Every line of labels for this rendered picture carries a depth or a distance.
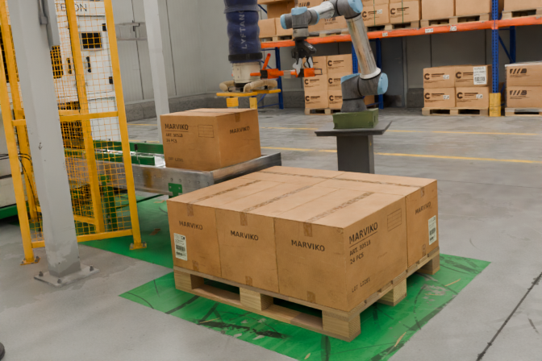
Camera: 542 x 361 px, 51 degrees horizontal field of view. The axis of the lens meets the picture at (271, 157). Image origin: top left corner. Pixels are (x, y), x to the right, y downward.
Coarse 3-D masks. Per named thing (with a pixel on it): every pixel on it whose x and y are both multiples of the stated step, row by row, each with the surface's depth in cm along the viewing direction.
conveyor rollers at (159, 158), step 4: (112, 152) 517; (116, 152) 512; (120, 152) 513; (132, 152) 512; (140, 152) 508; (152, 156) 475; (156, 156) 477; (160, 156) 471; (164, 156) 472; (156, 160) 455; (160, 160) 457; (164, 160) 450; (156, 164) 434; (160, 164) 435; (164, 164) 437
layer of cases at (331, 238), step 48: (192, 192) 336; (240, 192) 327; (288, 192) 318; (336, 192) 310; (384, 192) 302; (432, 192) 317; (192, 240) 315; (240, 240) 290; (288, 240) 269; (336, 240) 250; (384, 240) 276; (432, 240) 321; (288, 288) 274; (336, 288) 255
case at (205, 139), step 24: (168, 120) 401; (192, 120) 384; (216, 120) 368; (240, 120) 385; (168, 144) 407; (192, 144) 389; (216, 144) 372; (240, 144) 386; (192, 168) 394; (216, 168) 377
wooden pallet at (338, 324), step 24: (432, 264) 323; (192, 288) 323; (216, 288) 322; (240, 288) 296; (384, 288) 279; (264, 312) 288; (288, 312) 286; (336, 312) 258; (360, 312) 262; (336, 336) 260
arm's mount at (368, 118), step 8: (344, 112) 410; (352, 112) 405; (360, 112) 400; (368, 112) 398; (376, 112) 415; (336, 120) 407; (344, 120) 405; (352, 120) 403; (360, 120) 401; (368, 120) 400; (376, 120) 412; (336, 128) 408; (344, 128) 406; (352, 128) 404
